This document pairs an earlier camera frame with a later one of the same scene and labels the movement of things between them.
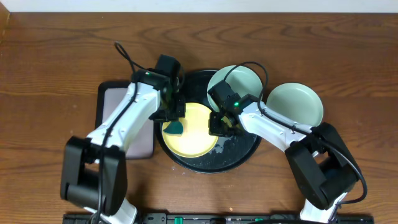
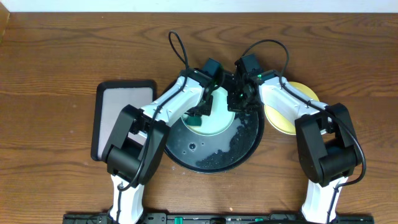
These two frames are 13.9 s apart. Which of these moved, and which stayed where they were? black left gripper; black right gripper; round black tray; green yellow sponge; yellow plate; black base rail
Moved: black right gripper; black left gripper; yellow plate; green yellow sponge
Stayed: black base rail; round black tray
